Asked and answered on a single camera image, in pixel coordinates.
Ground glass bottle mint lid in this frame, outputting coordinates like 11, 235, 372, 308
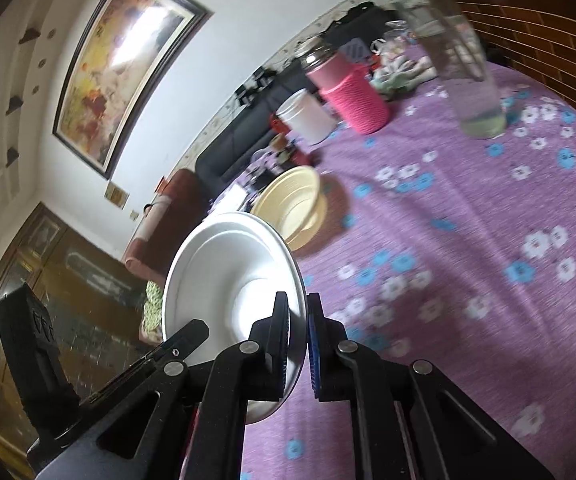
368, 0, 508, 140

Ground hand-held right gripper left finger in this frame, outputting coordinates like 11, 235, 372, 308
28, 291, 291, 480

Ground framed wall painting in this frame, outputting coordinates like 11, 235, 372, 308
52, 0, 214, 181

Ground purple floral tablecloth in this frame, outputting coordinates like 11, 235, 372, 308
178, 42, 576, 480

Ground large white bowl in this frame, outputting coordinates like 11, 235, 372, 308
162, 211, 308, 426

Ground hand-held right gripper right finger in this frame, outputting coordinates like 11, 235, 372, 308
304, 292, 556, 480

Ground pink sleeved bottle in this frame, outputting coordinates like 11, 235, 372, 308
300, 42, 391, 136

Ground small brown jar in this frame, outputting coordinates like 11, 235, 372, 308
268, 132, 299, 161

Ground framed wall certificate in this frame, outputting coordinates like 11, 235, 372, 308
105, 182, 129, 208

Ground brown sofa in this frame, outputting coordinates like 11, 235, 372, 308
123, 169, 209, 286

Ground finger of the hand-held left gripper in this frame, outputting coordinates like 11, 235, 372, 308
80, 319, 210, 403
0, 282, 81, 441

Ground black leather sofa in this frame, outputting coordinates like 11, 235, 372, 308
195, 5, 389, 196

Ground cream plastic bowl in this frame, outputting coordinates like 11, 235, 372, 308
250, 165, 329, 252

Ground green floral blanket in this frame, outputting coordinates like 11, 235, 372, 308
140, 280, 166, 333

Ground white plastic jar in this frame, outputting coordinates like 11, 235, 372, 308
275, 88, 336, 146

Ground wooden glass-panel door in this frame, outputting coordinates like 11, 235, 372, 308
0, 202, 169, 480

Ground white gloves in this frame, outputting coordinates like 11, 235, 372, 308
370, 55, 439, 96

